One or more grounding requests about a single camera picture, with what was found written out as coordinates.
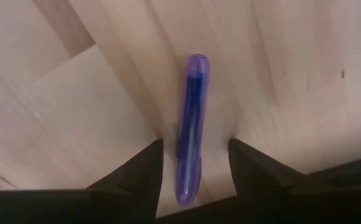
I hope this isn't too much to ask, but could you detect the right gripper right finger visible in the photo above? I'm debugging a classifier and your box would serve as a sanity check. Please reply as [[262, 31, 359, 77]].
[[229, 139, 307, 224]]

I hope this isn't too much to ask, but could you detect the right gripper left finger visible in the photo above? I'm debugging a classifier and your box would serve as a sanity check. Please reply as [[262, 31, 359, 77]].
[[87, 139, 164, 224]]

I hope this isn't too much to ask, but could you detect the purple marker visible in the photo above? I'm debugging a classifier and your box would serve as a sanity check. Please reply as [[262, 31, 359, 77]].
[[174, 54, 210, 207]]

